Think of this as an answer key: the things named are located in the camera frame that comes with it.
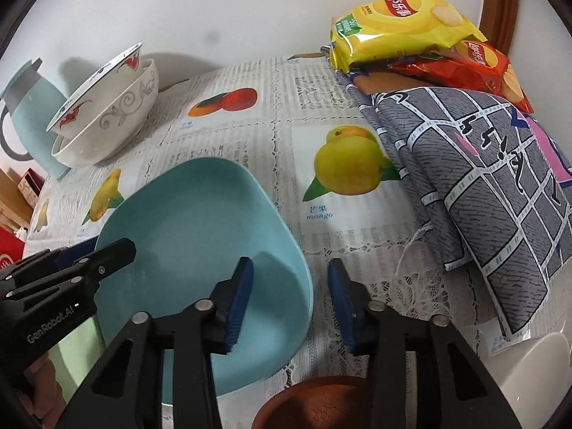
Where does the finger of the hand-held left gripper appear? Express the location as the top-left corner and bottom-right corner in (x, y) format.
(0, 238), (137, 301)
(0, 237), (99, 278)

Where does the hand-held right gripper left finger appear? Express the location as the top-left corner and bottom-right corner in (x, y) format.
(89, 257), (255, 429)

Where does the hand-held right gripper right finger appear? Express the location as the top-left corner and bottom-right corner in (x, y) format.
(327, 258), (512, 429)

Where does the pale green plate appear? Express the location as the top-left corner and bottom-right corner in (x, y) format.
(48, 315), (108, 405)

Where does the teal plate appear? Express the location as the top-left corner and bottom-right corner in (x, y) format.
(94, 157), (314, 405)

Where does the small brown clay bowl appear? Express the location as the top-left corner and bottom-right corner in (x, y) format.
(251, 375), (371, 429)

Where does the large white scroll-pattern bowl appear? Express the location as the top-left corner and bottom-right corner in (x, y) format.
(51, 59), (160, 168)

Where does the floral print bowl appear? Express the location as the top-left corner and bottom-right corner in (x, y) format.
(47, 43), (144, 137)

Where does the person's left hand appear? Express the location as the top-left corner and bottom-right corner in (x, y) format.
(24, 356), (69, 429)

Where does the red paper bag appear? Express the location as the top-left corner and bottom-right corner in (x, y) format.
(0, 226), (26, 273)

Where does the dark red patterned box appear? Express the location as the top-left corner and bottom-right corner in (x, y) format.
(18, 168), (48, 208)

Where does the teal thermos jug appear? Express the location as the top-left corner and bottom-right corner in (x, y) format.
(0, 58), (72, 179)

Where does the fruit print tablecloth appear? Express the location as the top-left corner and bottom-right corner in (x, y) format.
(22, 56), (537, 429)

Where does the grey checked cloth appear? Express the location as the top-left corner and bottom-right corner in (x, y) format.
(333, 69), (572, 345)

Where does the tan snack packet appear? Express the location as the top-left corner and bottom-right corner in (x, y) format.
(353, 69), (416, 95)

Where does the red chips bag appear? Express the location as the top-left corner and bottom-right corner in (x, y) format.
(389, 40), (534, 114)

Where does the yellow chips bag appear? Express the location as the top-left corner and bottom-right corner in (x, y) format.
(330, 0), (487, 72)

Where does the wooden door frame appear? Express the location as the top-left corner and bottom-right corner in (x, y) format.
(476, 0), (521, 59)

